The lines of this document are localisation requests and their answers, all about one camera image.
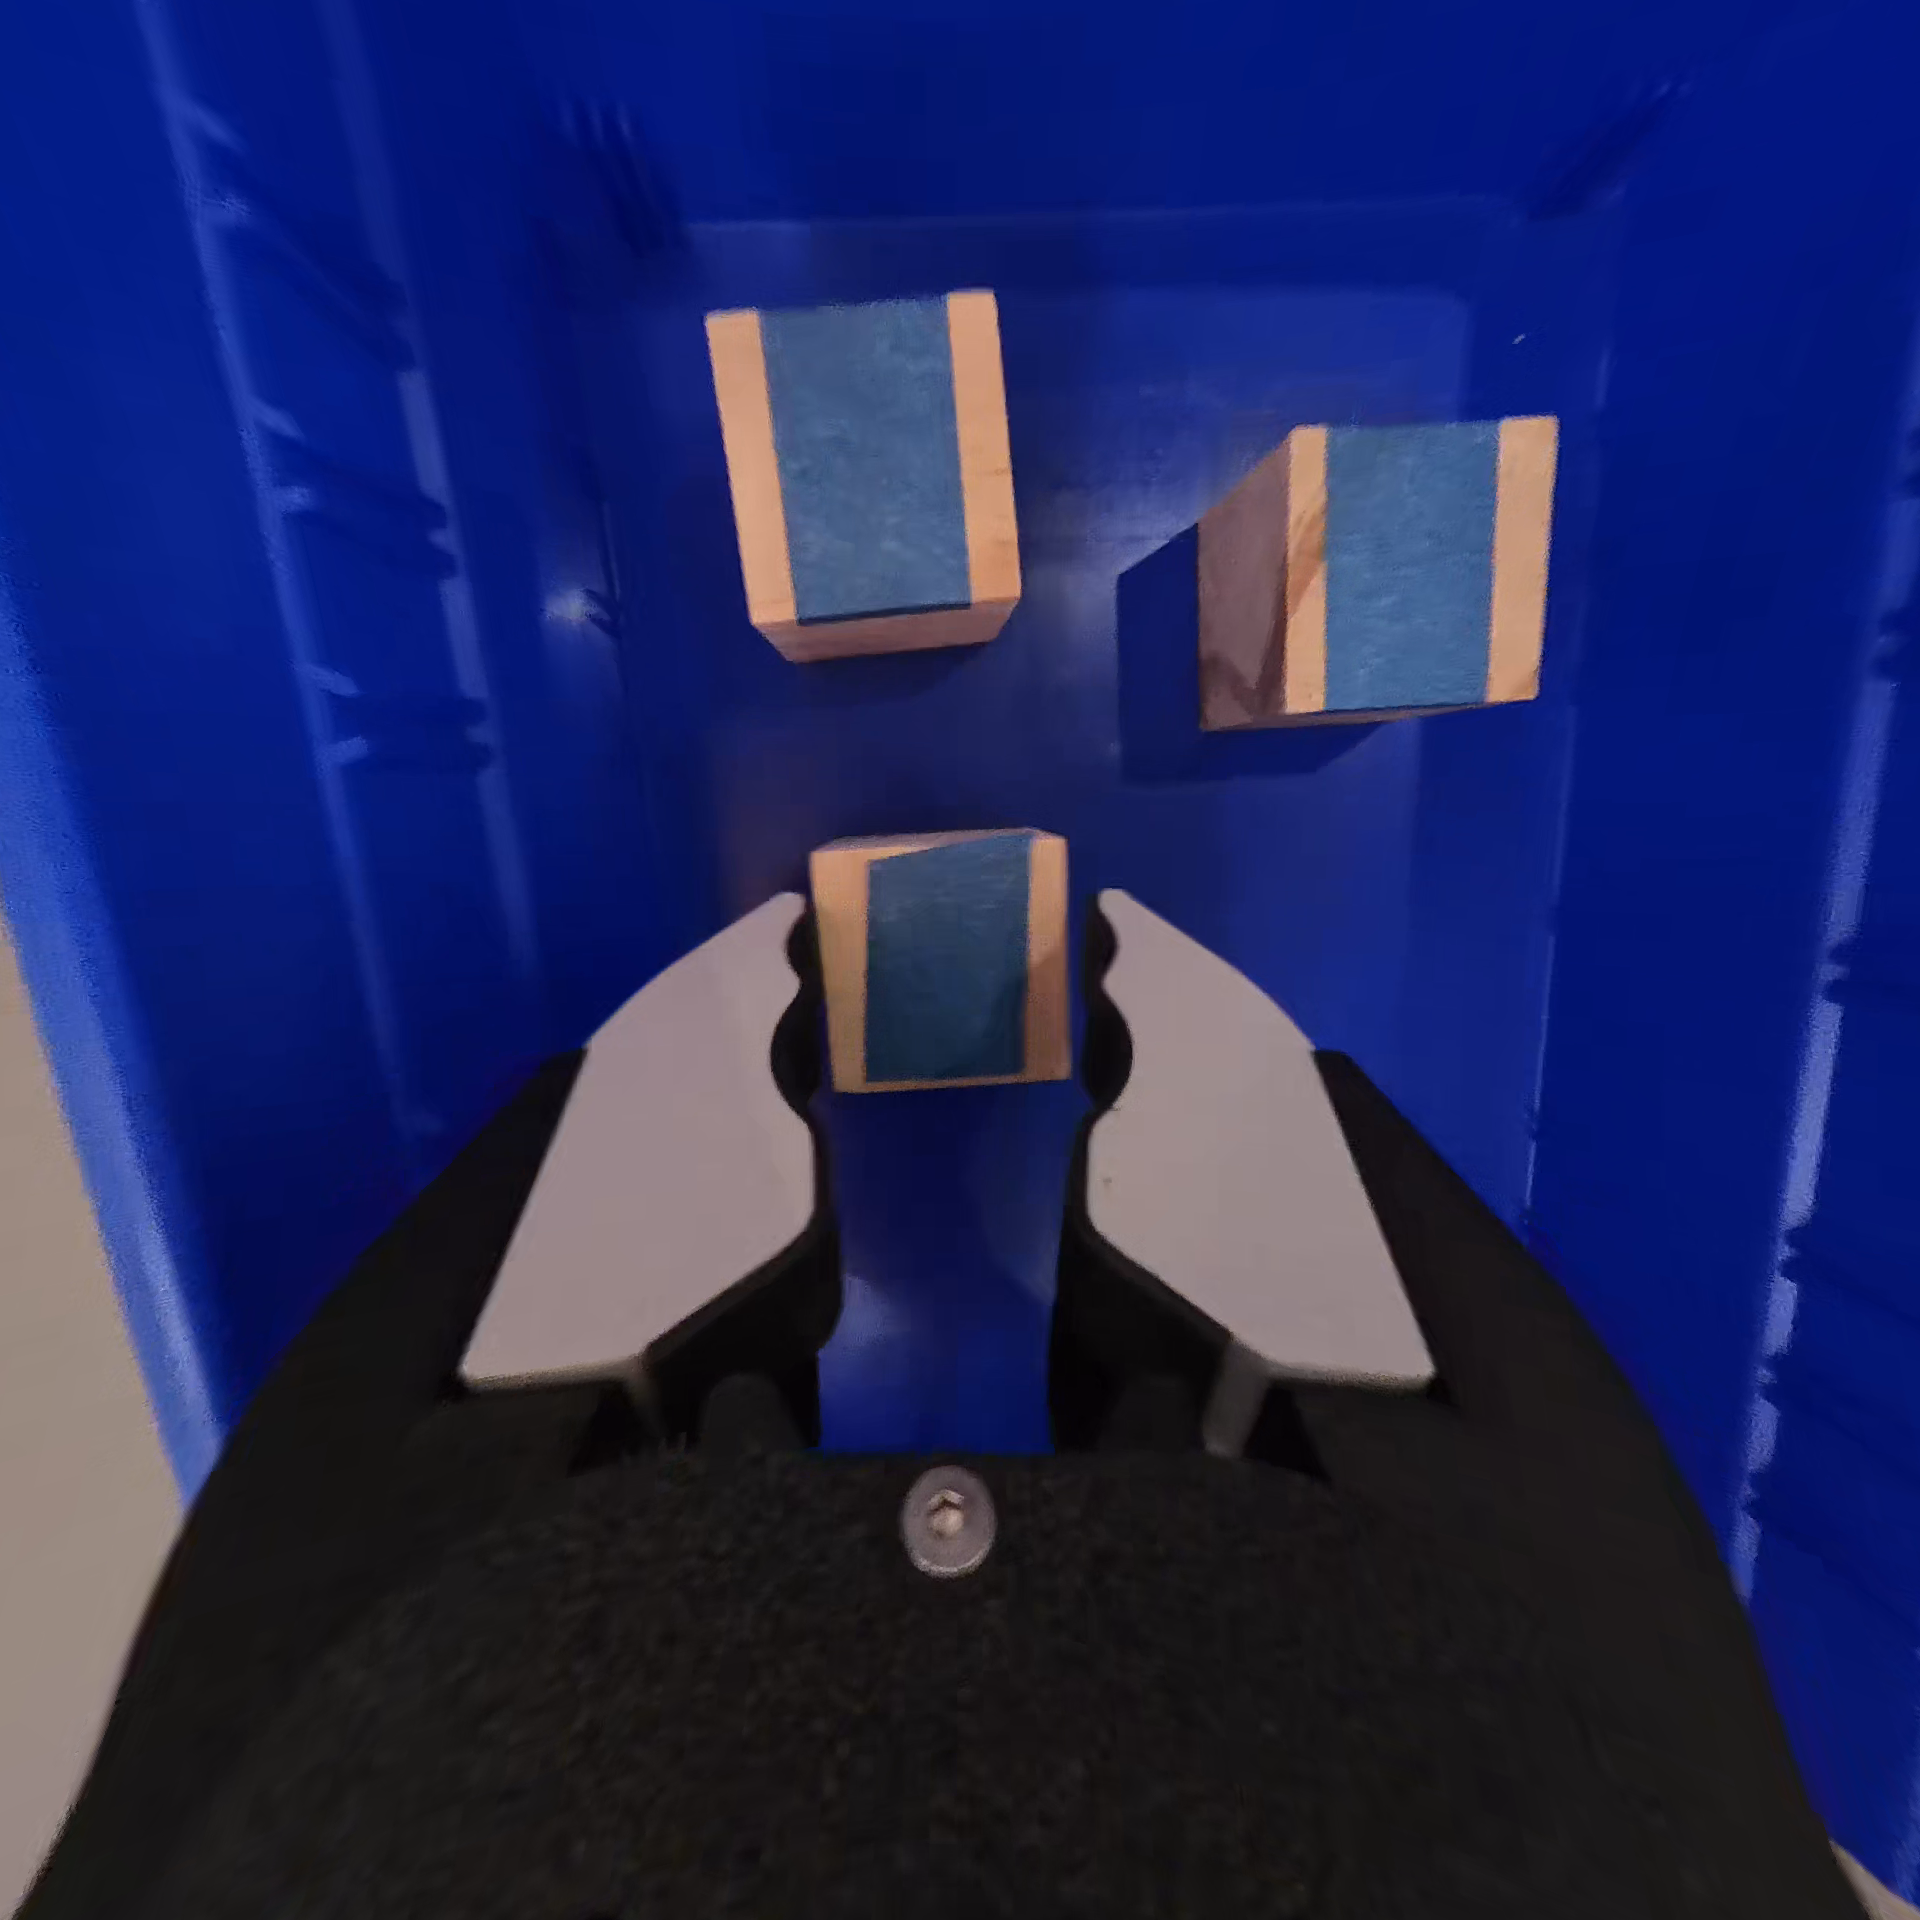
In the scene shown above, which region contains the dark grained wooden cube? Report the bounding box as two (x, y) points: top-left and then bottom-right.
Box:
(1199, 416), (1562, 730)

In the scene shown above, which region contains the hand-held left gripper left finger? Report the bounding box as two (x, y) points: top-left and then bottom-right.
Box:
(457, 887), (844, 1449)

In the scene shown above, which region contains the wooden cube with blue stripe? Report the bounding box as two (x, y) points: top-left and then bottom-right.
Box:
(809, 828), (1076, 1093)
(704, 290), (1021, 667)

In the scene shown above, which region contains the blue plastic bin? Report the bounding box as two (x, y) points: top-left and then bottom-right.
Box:
(0, 0), (1920, 1890)

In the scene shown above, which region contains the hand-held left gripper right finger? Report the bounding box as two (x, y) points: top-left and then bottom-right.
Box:
(1051, 887), (1441, 1455)

